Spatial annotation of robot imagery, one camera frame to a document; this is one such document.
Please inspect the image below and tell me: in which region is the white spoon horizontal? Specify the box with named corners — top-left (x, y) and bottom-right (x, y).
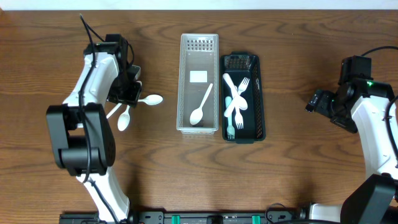
top-left (138, 95), bottom-right (163, 106)

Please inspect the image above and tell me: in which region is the white spoon vertical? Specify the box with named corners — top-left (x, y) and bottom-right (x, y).
top-left (190, 83), bottom-right (213, 125)

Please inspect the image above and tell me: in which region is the white plastic spoon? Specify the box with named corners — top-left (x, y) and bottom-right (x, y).
top-left (223, 73), bottom-right (248, 110)

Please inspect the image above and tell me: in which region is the white fork tines up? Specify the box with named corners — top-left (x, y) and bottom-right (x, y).
top-left (224, 77), bottom-right (249, 117)

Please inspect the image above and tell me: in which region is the white plastic fork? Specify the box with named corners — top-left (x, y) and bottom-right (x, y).
top-left (235, 102), bottom-right (244, 129)

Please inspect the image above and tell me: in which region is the pale blue plastic fork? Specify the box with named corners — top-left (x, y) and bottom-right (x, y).
top-left (225, 96), bottom-right (235, 140)

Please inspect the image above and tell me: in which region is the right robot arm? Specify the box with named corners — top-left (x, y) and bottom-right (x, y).
top-left (305, 55), bottom-right (397, 223)

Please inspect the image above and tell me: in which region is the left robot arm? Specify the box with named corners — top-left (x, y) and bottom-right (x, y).
top-left (46, 34), bottom-right (142, 223)

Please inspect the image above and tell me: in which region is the white label in basket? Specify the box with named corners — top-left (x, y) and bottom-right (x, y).
top-left (190, 70), bottom-right (208, 83)

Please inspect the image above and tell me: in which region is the clear plastic basket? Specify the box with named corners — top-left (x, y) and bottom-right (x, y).
top-left (177, 34), bottom-right (219, 134)

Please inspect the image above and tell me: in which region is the black plastic basket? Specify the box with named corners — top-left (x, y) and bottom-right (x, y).
top-left (220, 52), bottom-right (266, 144)

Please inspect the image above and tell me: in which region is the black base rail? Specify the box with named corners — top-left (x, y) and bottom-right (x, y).
top-left (58, 210), bottom-right (312, 224)

